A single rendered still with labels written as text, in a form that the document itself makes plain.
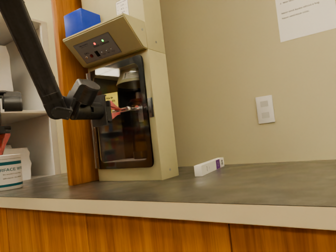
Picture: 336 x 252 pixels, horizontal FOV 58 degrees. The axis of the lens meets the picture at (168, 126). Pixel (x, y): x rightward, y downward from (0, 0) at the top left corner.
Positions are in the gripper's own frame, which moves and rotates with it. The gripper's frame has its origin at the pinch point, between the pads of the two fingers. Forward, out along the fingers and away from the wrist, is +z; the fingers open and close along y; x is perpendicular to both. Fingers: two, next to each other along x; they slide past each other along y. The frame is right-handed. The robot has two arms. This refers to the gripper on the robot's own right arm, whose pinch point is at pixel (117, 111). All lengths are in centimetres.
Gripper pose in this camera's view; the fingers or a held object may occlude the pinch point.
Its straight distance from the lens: 110.8
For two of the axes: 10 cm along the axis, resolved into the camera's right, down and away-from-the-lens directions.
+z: 5.6, -0.3, 8.3
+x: -8.2, 1.2, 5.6
